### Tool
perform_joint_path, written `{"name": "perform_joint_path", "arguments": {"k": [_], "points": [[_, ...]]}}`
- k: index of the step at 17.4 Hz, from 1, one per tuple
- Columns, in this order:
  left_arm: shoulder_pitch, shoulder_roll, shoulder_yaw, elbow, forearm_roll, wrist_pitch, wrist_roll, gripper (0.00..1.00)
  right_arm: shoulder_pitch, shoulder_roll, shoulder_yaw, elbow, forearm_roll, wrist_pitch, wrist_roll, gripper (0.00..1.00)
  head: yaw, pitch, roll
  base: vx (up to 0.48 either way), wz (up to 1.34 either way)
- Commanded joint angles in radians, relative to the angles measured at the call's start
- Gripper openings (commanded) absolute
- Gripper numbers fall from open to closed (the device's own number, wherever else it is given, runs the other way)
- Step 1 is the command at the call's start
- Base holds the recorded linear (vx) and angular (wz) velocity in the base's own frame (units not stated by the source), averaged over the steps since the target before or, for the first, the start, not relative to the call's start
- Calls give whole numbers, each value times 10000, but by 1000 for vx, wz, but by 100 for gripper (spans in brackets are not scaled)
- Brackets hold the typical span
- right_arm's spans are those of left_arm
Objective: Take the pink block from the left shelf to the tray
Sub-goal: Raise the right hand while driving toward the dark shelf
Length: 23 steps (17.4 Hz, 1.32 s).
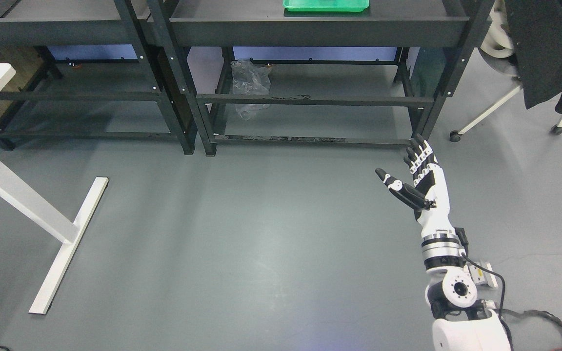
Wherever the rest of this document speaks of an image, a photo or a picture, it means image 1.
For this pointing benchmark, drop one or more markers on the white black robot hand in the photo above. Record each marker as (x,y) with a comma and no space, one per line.
(427,195)

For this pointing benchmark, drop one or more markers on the black metal shelf right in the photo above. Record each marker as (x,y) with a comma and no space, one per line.
(452,28)

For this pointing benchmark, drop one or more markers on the black metal shelf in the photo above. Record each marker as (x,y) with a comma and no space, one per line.
(71,55)
(452,28)

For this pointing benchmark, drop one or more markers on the green plastic tray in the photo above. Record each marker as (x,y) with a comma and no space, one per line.
(326,6)

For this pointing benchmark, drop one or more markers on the black metal shelf left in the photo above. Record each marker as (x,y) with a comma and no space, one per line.
(71,55)

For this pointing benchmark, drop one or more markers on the chair with black jacket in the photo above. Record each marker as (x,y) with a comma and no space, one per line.
(524,42)

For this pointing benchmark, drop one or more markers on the clear plastic bag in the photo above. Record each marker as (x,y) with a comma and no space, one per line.
(249,78)

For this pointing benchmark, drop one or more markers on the white desk leg frame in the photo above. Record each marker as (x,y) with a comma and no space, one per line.
(69,233)

